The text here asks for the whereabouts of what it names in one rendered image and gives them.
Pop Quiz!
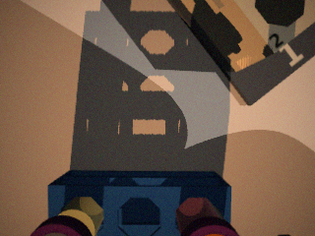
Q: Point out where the blue tube rack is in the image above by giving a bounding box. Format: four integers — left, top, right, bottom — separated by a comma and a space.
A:
47, 170, 231, 236

